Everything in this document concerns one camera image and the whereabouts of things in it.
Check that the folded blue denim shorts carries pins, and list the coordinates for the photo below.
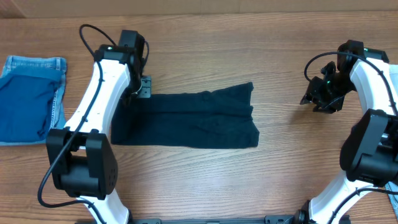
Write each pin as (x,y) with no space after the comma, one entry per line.
(41,67)

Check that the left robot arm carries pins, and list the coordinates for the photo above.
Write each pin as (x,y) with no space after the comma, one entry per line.
(82,162)

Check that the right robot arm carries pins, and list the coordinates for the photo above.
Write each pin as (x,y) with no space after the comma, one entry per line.
(368,157)

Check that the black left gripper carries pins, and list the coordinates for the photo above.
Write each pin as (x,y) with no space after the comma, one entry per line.
(145,86)

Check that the light blue jeans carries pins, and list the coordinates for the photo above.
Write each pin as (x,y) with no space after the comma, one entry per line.
(393,198)

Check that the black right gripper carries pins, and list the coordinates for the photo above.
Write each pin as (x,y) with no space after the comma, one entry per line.
(321,94)

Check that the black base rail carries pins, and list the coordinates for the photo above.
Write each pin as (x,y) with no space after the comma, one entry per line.
(268,219)

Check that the dark navy t-shirt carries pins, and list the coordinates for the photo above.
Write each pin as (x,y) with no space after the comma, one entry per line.
(220,119)

